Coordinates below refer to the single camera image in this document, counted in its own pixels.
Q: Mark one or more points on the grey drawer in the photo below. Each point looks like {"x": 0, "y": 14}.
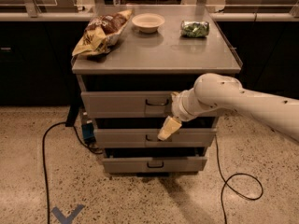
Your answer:
{"x": 127, "y": 104}
{"x": 154, "y": 165}
{"x": 128, "y": 138}

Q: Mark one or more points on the grey bottom drawer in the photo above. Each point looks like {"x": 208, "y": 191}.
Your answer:
{"x": 154, "y": 165}

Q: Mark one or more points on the blue power box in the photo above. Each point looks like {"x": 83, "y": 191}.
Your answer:
{"x": 86, "y": 127}

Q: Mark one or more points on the brown yellow chip bag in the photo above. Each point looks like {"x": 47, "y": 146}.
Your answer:
{"x": 101, "y": 33}

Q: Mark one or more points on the grey top drawer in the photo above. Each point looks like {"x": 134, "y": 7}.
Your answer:
{"x": 127, "y": 104}

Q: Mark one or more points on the white paper bowl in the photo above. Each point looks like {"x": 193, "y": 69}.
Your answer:
{"x": 148, "y": 22}

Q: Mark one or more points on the grey middle drawer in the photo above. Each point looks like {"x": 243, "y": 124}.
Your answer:
{"x": 128, "y": 138}

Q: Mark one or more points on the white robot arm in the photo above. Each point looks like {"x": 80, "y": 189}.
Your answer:
{"x": 212, "y": 92}

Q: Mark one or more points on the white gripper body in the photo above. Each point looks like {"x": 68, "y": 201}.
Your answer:
{"x": 177, "y": 106}

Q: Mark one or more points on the grey metal drawer cabinet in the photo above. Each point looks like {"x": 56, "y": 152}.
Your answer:
{"x": 162, "y": 61}

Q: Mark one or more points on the dark counter with rail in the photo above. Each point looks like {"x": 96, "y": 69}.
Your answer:
{"x": 35, "y": 58}

